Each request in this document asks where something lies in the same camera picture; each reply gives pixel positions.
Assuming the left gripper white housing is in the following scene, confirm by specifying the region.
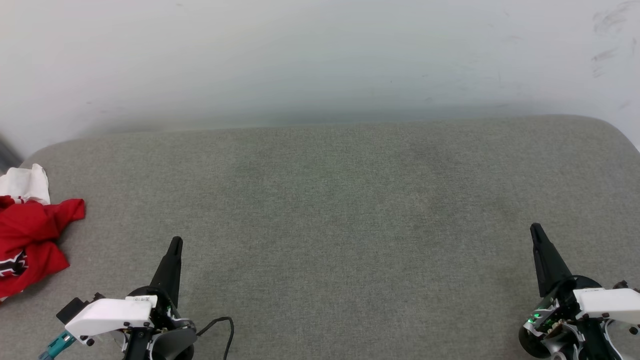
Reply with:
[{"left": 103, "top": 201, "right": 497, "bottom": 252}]
[{"left": 64, "top": 236, "right": 198, "bottom": 352}]

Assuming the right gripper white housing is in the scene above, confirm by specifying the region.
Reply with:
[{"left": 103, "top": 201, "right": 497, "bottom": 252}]
[{"left": 518, "top": 222, "right": 640, "bottom": 360}]

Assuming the red white Bulls jersey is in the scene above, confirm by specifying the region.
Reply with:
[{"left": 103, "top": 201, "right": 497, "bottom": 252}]
[{"left": 0, "top": 164, "right": 86, "bottom": 304}]

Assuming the grey fabric sofa seat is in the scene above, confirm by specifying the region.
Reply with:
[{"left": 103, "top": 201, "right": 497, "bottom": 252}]
[{"left": 0, "top": 115, "right": 640, "bottom": 360}]

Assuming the thin black cable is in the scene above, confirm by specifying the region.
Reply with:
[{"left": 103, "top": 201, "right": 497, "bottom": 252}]
[{"left": 196, "top": 316, "right": 235, "bottom": 360}]

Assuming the black cable with teal plug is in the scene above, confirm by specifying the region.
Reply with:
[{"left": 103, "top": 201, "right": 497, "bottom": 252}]
[{"left": 38, "top": 331, "right": 77, "bottom": 360}]

